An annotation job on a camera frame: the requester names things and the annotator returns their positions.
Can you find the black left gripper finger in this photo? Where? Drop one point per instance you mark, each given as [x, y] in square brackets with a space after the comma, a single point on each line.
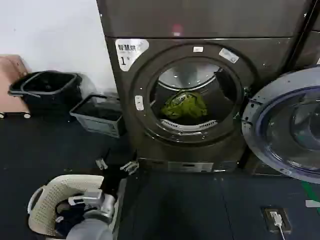
[130, 166]
[102, 163]

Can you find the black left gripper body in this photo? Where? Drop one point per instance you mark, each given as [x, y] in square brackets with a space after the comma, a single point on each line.
[113, 180]

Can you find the grey plastic crate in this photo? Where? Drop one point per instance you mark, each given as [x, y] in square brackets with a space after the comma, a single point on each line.
[100, 122]

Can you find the white perforated laundry basket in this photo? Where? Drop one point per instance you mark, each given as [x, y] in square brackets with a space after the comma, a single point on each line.
[60, 190]

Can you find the dark navy clothes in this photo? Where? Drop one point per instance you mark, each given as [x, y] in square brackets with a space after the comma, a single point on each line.
[72, 217]

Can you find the green garment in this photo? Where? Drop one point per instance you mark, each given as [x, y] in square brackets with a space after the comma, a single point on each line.
[186, 105]

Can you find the black plastic bucket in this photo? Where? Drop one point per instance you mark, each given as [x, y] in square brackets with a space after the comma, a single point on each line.
[47, 97]

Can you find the grey dryer with open drum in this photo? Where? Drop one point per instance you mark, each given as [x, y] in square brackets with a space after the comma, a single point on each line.
[190, 82]

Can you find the pink board cart with wheels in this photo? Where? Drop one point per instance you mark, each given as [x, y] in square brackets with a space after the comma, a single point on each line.
[11, 82]

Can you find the black floor socket box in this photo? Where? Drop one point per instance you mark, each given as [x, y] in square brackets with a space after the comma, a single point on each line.
[265, 220]

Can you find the white plug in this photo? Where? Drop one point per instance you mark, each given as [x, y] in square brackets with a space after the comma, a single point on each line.
[275, 217]

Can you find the round glass dryer door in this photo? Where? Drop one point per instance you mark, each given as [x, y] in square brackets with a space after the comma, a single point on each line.
[280, 125]

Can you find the green floor tape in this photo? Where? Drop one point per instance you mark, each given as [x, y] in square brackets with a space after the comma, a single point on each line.
[311, 191]

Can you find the white floor marker strip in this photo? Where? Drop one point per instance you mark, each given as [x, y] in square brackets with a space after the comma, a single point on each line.
[312, 203]

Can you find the grey neighbouring dryer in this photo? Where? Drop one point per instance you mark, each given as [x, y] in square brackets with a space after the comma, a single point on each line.
[310, 45]

